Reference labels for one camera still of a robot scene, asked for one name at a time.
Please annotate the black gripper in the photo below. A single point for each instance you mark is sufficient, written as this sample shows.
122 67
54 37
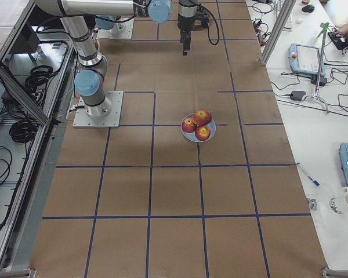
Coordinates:
184 25

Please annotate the red yellow apple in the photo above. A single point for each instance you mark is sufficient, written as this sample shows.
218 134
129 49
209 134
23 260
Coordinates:
200 117

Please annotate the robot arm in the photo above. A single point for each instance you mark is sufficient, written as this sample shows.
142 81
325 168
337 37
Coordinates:
89 81
108 23

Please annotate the woven wicker basket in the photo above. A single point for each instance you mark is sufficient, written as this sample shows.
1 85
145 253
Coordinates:
201 25

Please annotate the red apple on plate back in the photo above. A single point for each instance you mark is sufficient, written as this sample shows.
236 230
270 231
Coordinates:
209 116

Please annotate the red apple on plate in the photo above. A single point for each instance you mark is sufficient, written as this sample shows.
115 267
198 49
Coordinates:
202 133
209 116
188 126

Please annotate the red apple on plate left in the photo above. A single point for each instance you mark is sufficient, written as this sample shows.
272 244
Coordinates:
188 126

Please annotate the red apple on plate front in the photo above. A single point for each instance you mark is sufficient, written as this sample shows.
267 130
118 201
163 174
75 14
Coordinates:
202 133

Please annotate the light blue plate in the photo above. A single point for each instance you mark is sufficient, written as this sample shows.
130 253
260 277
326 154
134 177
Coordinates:
191 136

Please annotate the black computer mouse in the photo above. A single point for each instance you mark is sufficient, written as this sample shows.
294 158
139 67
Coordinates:
308 8

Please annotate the black power adapter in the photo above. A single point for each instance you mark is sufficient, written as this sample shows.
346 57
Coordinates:
297 95

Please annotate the silver tripod stand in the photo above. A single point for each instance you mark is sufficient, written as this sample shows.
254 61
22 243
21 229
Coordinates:
315 96

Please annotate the white blue pen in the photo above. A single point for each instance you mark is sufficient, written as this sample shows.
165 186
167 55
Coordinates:
307 174

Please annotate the small metal binder clip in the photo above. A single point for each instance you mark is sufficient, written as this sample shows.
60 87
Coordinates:
312 204

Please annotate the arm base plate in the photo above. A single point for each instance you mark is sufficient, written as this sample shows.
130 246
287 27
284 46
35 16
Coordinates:
124 35
107 114

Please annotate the aluminium frame post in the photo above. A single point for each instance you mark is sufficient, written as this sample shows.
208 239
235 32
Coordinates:
279 24

